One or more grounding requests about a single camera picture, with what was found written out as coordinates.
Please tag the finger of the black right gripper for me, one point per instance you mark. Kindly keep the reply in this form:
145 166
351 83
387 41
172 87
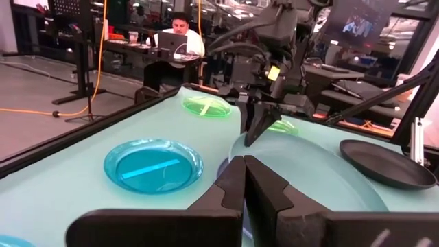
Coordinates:
260 123
245 116

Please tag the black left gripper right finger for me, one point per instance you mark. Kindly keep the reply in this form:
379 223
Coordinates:
274 223

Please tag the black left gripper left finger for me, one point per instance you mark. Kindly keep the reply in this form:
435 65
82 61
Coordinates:
205 226

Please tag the green plastic plate with loop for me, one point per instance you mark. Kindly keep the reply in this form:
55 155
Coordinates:
288 128

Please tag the large white plastic plate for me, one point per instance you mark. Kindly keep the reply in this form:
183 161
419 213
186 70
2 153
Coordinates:
308 164

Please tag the stack of plates green top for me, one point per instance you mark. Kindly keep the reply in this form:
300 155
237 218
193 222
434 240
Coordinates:
384 164

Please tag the plain blue plastic plate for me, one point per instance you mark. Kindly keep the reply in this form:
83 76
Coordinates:
13 243

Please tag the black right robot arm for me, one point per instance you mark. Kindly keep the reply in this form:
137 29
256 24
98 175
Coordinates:
274 24

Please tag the green plastic plate with stripe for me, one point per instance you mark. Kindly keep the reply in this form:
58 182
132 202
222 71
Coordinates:
195 106

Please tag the person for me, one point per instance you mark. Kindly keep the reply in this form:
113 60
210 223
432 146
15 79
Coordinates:
193 41

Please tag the blue plastic plate with stripe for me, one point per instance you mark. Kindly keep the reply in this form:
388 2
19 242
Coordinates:
154 178

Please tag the grey laptop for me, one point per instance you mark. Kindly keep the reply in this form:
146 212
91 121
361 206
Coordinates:
171 43

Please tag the dark tv screen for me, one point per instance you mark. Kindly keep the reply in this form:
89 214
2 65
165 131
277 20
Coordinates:
358 25

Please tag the white paper cup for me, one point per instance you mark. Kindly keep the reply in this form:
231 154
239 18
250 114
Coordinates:
133 37

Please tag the black office desk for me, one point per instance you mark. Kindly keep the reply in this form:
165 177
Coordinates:
130 48

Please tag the green table mat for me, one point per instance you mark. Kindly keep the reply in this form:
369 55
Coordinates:
85 192

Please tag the black tripod stand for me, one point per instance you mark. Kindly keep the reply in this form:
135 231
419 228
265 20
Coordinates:
85 118

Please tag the black aluminium table frame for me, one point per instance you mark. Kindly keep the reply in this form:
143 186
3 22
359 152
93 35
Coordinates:
68 139

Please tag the black standing desk frame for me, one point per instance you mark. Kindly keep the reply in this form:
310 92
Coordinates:
82 68

